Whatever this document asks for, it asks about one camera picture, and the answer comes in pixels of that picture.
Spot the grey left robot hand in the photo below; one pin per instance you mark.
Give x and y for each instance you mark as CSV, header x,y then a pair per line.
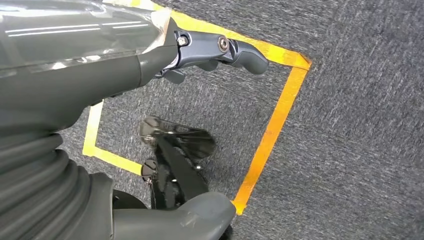
x,y
66,66

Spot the yellow floor tape square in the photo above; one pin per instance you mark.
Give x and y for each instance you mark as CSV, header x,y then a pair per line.
x,y
281,112

